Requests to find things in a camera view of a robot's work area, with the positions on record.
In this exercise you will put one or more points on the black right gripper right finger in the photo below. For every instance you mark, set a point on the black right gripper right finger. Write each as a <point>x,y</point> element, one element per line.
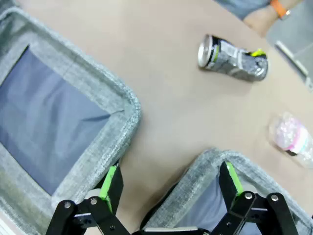
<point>228,186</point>

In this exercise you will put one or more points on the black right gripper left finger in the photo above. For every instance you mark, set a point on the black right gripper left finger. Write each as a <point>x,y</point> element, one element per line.
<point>115,186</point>

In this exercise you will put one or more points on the crushed pink-label plastic bottle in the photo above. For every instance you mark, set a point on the crushed pink-label plastic bottle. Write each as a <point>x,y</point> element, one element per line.
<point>288,134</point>

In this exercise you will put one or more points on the crushed black drink can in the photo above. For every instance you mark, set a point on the crushed black drink can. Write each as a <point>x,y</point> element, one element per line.
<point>227,58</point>

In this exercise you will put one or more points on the person's left hand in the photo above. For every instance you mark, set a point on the person's left hand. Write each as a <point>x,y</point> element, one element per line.
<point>258,22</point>

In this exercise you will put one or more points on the grey fabric basket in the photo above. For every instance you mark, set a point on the grey fabric basket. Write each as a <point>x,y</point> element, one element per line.
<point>195,176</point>
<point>110,98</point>

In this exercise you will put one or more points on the white desk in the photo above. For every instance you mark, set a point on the white desk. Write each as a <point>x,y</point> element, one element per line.
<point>291,57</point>

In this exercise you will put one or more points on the orange wristwatch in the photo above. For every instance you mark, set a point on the orange wristwatch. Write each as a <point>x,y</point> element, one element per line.
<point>278,7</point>

